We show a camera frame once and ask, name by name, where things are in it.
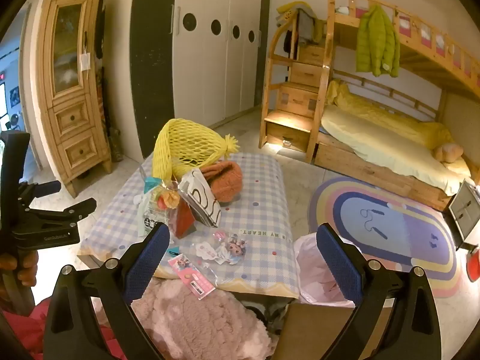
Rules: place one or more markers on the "person's left hand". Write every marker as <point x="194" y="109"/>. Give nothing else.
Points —
<point x="23" y="268"/>

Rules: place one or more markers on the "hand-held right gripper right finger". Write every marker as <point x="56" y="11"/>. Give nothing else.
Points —
<point x="337" y="260"/>

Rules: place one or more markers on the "pink trash bag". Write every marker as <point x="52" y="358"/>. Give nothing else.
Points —
<point x="315" y="270"/>

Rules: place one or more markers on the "pink printed card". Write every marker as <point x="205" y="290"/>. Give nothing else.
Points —
<point x="191" y="275"/>

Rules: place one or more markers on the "cartoon figure sticker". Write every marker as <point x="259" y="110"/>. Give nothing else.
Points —
<point x="232" y="249"/>

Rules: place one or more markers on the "clear plastic package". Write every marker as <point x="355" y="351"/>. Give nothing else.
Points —
<point x="152" y="213"/>

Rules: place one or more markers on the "yellow foam net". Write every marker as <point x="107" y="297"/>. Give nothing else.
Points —
<point x="183" y="146"/>

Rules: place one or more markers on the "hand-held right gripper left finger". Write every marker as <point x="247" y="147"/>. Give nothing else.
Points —
<point x="149" y="260"/>

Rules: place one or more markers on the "white paper tag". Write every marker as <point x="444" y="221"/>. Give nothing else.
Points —
<point x="84" y="63"/>

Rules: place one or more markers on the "tall wooden cabinet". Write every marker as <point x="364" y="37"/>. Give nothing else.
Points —
<point x="71" y="93"/>

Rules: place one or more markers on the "wooden stair drawer unit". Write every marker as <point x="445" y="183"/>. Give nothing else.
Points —
<point x="296" y="97"/>

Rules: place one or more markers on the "rainbow oval rug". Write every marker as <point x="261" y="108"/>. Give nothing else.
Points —
<point x="397" y="240"/>

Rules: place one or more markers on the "wooden bunk bed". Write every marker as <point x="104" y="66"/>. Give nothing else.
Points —
<point x="423" y="33"/>

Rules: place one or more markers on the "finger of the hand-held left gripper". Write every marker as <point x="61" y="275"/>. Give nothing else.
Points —
<point x="47" y="187"/>
<point x="71" y="208"/>

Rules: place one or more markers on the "white patterned paper bag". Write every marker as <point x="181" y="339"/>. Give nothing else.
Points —
<point x="200" y="198"/>

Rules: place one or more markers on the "tan plush toy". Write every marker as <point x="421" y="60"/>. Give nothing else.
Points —
<point x="448" y="152"/>

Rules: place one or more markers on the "green puffer jacket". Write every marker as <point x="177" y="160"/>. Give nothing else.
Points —
<point x="377" y="41"/>

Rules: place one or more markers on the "grey garment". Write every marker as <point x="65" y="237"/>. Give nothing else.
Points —
<point x="307" y="26"/>

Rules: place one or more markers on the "pink fluffy blanket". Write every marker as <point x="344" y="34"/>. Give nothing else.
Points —
<point x="198" y="326"/>

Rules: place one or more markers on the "small clear wrapper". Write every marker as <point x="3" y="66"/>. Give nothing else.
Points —
<point x="204" y="251"/>

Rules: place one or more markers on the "red round object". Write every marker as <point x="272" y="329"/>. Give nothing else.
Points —
<point x="474" y="266"/>

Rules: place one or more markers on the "white wardrobe with round holes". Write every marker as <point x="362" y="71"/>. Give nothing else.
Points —
<point x="210" y="63"/>

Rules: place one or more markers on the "yellow bedding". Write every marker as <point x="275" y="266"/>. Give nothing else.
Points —
<point x="378" y="135"/>

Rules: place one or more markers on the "dark items beside cabinet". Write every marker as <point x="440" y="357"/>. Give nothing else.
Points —
<point x="108" y="135"/>

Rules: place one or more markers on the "person's red clothing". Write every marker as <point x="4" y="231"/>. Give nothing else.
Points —
<point x="30" y="330"/>

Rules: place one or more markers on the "yellow garment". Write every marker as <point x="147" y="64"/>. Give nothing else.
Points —
<point x="290" y="9"/>

